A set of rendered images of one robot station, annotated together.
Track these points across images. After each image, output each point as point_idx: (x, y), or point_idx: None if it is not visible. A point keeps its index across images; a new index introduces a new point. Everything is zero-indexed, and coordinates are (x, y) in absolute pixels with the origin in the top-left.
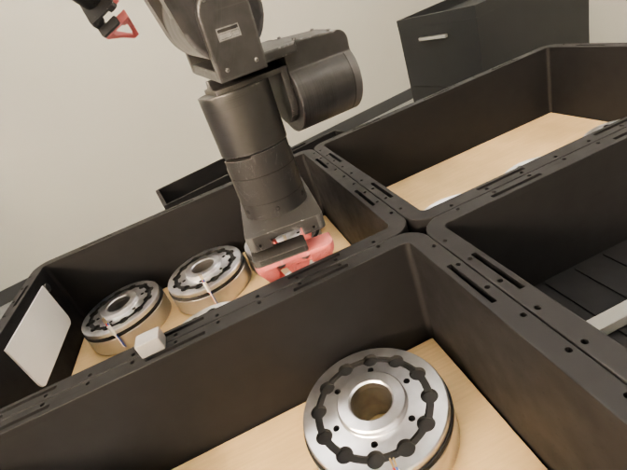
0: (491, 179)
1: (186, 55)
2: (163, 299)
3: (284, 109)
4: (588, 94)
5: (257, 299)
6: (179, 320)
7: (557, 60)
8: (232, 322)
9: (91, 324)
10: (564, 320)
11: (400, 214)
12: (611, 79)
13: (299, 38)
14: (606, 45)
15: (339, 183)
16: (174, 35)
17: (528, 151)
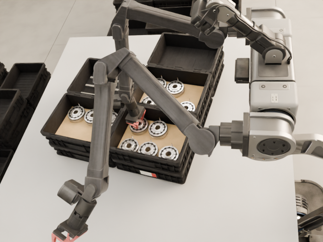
0: (88, 132)
1: (129, 100)
2: None
3: (124, 103)
4: (53, 127)
5: (149, 106)
6: (160, 149)
7: (45, 130)
8: (153, 104)
9: (176, 154)
10: (134, 84)
11: (124, 105)
12: (55, 120)
13: (118, 94)
14: (50, 117)
15: (118, 122)
16: (131, 92)
17: (74, 133)
